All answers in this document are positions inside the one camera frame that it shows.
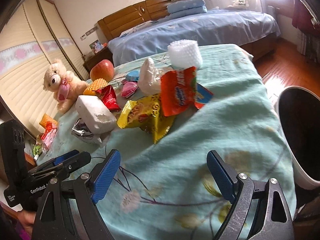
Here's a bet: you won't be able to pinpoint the wooden headboard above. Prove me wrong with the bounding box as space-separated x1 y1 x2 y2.
98 0 171 41

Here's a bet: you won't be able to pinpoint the orange red snack bag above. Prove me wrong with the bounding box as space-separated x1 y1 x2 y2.
160 66 213 116

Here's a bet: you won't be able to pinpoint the white sliding wardrobe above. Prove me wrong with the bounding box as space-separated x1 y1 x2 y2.
1 0 89 137

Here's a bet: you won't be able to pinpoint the pink plastic package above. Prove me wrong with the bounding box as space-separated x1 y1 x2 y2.
121 81 138 98

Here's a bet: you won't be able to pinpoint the green drink pouch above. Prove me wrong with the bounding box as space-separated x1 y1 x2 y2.
32 135 43 161

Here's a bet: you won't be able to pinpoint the red yellow apple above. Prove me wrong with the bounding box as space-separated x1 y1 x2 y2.
90 59 114 82

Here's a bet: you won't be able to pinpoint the dark wooden nightstand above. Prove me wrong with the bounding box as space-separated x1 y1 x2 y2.
84 47 113 73

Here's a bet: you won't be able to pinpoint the white foam fruit net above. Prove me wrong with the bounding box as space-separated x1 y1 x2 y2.
168 40 203 69

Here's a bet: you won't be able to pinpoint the clear white plastic wrapper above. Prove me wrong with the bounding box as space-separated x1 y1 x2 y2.
71 118 111 148

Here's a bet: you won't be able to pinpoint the white paper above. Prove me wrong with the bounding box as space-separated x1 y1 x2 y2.
138 57 173 95

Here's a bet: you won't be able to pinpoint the light green floral bedsheet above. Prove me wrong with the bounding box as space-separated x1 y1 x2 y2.
39 44 297 239

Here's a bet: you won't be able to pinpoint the dark red hanging coat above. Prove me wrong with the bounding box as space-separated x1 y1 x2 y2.
292 0 319 38

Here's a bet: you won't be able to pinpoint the framed photo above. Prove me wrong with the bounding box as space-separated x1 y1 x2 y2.
89 40 104 55

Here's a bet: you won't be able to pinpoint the cream teddy bear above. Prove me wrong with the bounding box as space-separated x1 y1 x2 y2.
43 59 89 114

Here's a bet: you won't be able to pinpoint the white styrofoam block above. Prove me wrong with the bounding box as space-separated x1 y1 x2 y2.
75 95 117 134

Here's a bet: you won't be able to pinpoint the orange foam fruit net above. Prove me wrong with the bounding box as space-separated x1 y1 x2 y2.
83 78 108 96

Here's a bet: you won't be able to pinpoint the white blue pillow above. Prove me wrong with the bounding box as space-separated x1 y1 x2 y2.
119 21 158 38

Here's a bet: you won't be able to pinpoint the blue plastic package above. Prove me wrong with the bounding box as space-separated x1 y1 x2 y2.
125 70 140 82

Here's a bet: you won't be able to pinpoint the blue bed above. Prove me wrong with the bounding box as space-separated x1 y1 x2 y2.
108 9 280 66

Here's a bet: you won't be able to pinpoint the yellow snack bag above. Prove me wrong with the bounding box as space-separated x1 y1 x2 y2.
117 93 176 144

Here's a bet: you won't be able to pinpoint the pink red snack wrapper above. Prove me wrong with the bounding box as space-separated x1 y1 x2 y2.
40 122 57 152

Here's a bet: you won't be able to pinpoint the person's left hand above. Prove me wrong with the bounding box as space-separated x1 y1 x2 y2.
17 210 36 235

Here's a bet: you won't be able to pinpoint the folded blue quilts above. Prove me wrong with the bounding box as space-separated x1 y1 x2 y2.
167 0 207 14

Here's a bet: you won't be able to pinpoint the black trash bin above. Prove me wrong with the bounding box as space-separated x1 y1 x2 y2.
275 86 319 190

